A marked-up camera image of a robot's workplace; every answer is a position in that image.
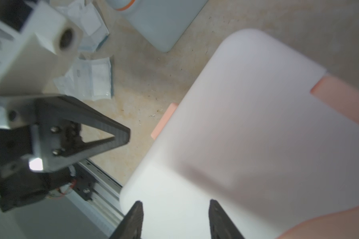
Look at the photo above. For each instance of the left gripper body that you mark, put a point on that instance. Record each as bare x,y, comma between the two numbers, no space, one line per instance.
19,185

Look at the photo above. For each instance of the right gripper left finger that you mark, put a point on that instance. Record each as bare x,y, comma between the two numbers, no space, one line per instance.
131,225

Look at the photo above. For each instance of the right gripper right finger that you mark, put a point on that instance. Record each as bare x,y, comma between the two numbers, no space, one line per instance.
221,226

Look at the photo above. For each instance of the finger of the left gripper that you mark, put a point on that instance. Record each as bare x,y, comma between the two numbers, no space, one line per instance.
70,131

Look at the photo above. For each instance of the white pink medicine box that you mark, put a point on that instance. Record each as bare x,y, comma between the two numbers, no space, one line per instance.
265,131

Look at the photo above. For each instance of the grey orange medicine box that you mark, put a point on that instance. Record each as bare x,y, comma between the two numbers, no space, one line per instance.
160,22

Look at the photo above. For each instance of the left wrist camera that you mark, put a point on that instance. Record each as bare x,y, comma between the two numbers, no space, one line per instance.
35,39

